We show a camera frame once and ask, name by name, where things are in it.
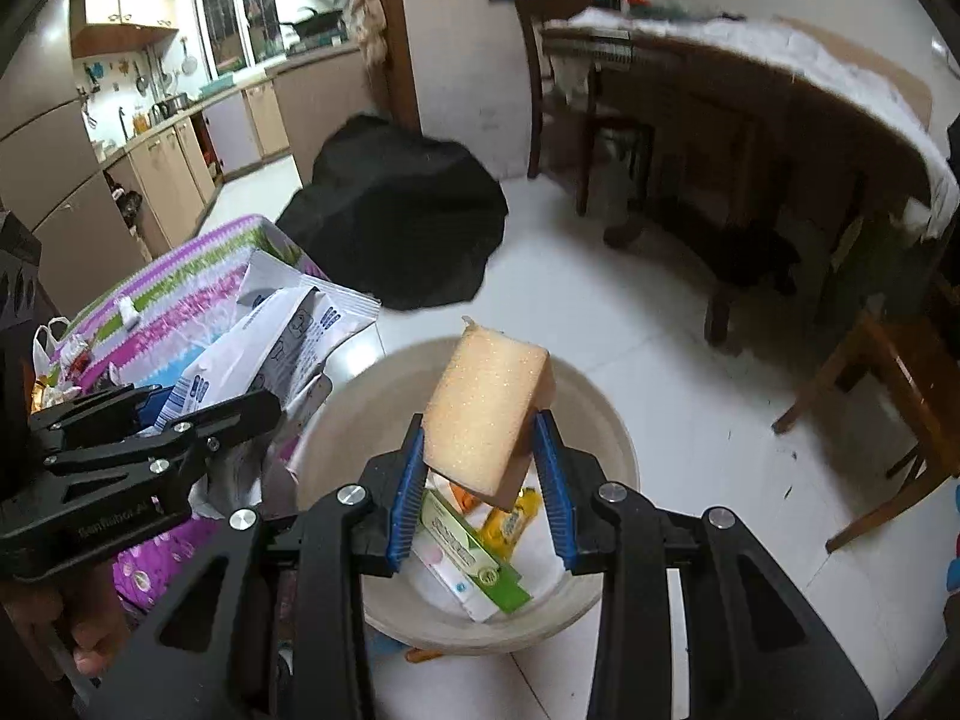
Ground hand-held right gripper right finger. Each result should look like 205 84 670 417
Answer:
529 409 878 720

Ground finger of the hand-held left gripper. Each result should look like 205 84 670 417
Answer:
45 388 284 496
30 384 185 451

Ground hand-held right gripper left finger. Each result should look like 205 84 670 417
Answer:
97 412 428 720

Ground yellow snack packet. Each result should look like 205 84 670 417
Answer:
480 489 542 560

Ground white round basin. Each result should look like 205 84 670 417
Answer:
289 336 642 653

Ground long green box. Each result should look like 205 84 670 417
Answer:
420 491 532 614

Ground yellow sponge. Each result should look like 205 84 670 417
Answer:
424 315 557 515

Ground white wipes packet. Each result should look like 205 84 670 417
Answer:
150 249 383 436

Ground person's left hand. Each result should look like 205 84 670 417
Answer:
0 549 134 680

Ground white plastic bag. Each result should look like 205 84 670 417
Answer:
30 317 72 376

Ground grey refrigerator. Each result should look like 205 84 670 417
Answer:
0 0 151 316

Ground black bag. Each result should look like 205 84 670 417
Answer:
276 112 511 312

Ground beige kitchen base cabinets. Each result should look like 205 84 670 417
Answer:
101 45 376 260

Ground light wooden chair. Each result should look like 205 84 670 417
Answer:
772 307 960 556

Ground dark wooden table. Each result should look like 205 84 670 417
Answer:
540 19 960 350

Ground dark wooden chair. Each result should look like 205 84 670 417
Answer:
514 0 653 215

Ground barred kitchen window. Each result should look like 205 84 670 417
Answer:
191 0 293 68

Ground black wok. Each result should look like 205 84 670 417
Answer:
277 6 350 35

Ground hanging cloth bags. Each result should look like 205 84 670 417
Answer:
349 0 421 68

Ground white cloth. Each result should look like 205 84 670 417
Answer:
544 6 960 241

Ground cardboard sheet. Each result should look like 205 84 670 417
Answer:
772 15 935 125

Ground beige kitchen wall cabinet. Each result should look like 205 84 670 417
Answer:
69 0 181 59

